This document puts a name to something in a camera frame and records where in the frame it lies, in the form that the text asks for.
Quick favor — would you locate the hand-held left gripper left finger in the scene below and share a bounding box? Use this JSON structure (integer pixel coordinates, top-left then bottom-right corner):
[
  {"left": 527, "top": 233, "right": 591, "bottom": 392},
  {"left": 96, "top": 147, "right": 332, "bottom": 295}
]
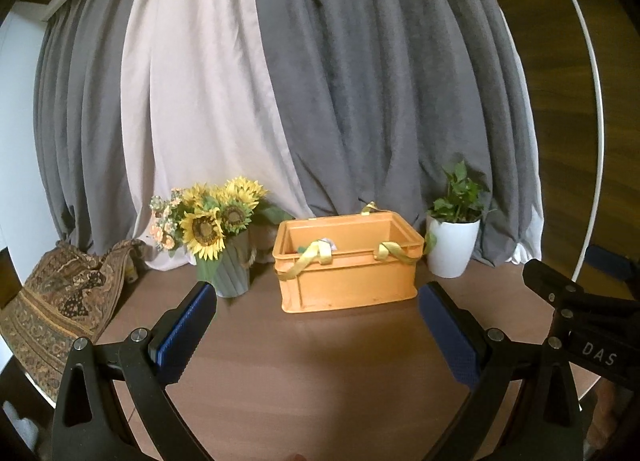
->
[{"left": 50, "top": 281, "right": 218, "bottom": 461}]

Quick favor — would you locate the white curtain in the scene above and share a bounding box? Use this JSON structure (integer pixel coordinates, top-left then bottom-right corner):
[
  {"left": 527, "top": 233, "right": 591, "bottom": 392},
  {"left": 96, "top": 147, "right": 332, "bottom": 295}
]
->
[{"left": 122, "top": 0, "right": 312, "bottom": 273}]

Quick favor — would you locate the brown patterned cloth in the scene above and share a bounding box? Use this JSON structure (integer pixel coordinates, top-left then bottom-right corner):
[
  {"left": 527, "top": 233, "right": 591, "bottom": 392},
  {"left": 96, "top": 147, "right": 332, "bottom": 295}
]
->
[{"left": 0, "top": 238, "right": 149, "bottom": 405}]

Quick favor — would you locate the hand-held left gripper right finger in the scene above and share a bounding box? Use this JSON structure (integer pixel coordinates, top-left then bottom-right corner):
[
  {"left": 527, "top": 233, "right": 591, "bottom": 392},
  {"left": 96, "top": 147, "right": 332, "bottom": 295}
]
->
[{"left": 419, "top": 281, "right": 586, "bottom": 461}]

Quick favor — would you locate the orange plastic basket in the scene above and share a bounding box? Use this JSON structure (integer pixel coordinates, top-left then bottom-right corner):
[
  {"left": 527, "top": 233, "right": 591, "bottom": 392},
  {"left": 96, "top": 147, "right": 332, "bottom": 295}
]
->
[{"left": 272, "top": 201, "right": 426, "bottom": 314}]

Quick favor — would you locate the white ribbed plant pot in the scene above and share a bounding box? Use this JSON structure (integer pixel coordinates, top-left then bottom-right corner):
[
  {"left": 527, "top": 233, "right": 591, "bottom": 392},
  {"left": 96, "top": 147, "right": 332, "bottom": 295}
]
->
[{"left": 426, "top": 218, "right": 481, "bottom": 278}]

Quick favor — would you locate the green leafy plant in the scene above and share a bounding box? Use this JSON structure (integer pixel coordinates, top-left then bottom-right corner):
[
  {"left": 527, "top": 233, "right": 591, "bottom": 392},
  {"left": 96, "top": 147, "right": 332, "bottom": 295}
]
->
[{"left": 424, "top": 161, "right": 497, "bottom": 256}]

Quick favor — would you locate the artificial sunflower bouquet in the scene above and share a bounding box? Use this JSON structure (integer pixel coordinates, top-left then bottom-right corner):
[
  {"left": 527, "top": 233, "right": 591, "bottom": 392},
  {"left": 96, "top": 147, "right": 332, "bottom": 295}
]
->
[{"left": 149, "top": 176, "right": 296, "bottom": 263}]

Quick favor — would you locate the white hoop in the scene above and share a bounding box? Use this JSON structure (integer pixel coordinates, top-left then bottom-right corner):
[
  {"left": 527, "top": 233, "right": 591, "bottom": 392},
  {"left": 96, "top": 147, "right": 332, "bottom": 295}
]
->
[{"left": 542, "top": 0, "right": 607, "bottom": 283}]

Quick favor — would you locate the grey ribbed vase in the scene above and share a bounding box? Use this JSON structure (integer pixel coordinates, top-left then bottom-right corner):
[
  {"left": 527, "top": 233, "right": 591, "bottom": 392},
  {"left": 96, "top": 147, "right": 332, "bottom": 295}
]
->
[{"left": 196, "top": 231, "right": 252, "bottom": 298}]

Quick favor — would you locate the grey curtain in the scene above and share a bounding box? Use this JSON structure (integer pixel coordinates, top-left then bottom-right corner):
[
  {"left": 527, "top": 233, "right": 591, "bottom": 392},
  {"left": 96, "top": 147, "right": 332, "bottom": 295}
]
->
[
  {"left": 247, "top": 0, "right": 545, "bottom": 268},
  {"left": 32, "top": 0, "right": 167, "bottom": 253}
]

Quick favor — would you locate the dark blue object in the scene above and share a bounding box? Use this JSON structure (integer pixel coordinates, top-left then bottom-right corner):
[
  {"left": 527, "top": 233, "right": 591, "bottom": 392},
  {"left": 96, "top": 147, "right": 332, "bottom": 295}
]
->
[{"left": 586, "top": 245, "right": 634, "bottom": 281}]

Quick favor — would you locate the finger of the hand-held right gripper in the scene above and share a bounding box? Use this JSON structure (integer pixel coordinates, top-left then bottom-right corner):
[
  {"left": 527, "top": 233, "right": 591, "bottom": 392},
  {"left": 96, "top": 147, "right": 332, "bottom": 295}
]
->
[{"left": 522, "top": 258, "right": 640, "bottom": 339}]

